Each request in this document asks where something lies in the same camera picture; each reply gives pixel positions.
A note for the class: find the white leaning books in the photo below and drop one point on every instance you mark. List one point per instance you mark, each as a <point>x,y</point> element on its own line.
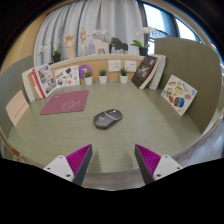
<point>159,71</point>

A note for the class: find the colourful food sticker sheet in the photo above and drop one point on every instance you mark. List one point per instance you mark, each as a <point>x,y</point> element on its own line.
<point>179,95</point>

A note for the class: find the black hardcover book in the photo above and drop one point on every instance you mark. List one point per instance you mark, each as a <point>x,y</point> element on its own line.
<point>144,71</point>

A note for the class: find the beige paper card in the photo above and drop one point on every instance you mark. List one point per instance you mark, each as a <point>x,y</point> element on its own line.
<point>16,107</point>

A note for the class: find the dark grey computer mouse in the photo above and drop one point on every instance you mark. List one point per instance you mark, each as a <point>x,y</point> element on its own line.
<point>107,118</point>

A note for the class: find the white orchid plant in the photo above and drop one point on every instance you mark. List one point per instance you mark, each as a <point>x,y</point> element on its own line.
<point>100,33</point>

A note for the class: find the small succulent in white pot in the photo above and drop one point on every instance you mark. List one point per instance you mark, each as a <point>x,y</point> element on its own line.
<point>124,79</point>
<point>103,79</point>
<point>88,80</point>

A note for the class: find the white orchid in black pot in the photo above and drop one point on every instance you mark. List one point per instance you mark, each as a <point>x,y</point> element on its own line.
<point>143,50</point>
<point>56,57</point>

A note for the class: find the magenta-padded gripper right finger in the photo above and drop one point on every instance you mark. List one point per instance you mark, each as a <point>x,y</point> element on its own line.
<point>150,160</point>

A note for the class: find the grey curtain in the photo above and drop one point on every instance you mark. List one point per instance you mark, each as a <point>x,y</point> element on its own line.
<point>110,18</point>

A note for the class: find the window with dark frame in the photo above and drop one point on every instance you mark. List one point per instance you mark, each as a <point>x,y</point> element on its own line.
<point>160,20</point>

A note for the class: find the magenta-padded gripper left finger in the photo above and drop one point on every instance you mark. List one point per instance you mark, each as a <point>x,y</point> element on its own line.
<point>77,160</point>

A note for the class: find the red and white magazine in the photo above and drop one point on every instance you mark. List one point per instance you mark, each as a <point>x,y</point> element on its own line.
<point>45,80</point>

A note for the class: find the white wall socket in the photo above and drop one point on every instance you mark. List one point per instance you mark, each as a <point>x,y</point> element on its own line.
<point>114,65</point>
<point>130,66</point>

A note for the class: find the pink mouse pad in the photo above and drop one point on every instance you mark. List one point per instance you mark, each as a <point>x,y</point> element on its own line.
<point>65,102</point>

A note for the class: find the dark wooden horse figure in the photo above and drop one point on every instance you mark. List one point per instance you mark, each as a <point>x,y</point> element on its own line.
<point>119,45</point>

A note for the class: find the wooden artist mannequin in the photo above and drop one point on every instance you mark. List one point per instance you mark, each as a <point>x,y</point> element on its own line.
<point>83,37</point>

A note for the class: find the purple round number sticker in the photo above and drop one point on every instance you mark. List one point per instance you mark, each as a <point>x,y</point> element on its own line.
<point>86,69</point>

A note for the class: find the stack of leaning books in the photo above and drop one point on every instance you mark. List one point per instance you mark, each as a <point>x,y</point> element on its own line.
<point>28,85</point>

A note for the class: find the wooden hand model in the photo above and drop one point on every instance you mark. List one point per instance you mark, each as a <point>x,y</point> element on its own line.
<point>70,45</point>

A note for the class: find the white sticker sheet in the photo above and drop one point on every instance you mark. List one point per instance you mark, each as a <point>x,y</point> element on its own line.
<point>66,76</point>

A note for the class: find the pink wooden horse figure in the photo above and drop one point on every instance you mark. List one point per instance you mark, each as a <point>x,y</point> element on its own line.
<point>99,46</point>

